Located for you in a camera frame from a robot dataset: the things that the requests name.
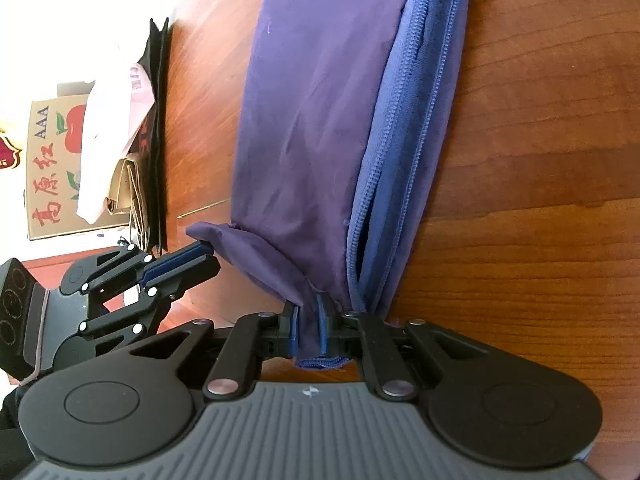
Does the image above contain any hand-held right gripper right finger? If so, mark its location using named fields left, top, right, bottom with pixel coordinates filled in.
left=315, top=294, right=493, bottom=403

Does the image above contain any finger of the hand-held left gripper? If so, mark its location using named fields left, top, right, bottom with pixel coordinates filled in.
left=80, top=255, right=221, bottom=338
left=60, top=240, right=213, bottom=296

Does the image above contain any pink paper bag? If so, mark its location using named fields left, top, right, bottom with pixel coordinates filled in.
left=75, top=62, right=156, bottom=226

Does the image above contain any cardboard fruit box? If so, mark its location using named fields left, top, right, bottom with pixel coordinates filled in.
left=25, top=80, right=123, bottom=242

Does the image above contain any brown paper bag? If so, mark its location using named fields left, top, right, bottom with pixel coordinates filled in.
left=102, top=157, right=153, bottom=251

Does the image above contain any black cloth bag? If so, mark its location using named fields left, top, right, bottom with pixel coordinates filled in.
left=135, top=17, right=173, bottom=253

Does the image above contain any red pennant with gold fringe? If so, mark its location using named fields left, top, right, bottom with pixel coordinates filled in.
left=0, top=120, right=23, bottom=171

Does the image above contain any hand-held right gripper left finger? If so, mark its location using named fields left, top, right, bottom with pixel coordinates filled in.
left=129, top=305, right=303, bottom=402

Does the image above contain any purple shopping bag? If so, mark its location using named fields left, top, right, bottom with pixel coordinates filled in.
left=185, top=0, right=473, bottom=372

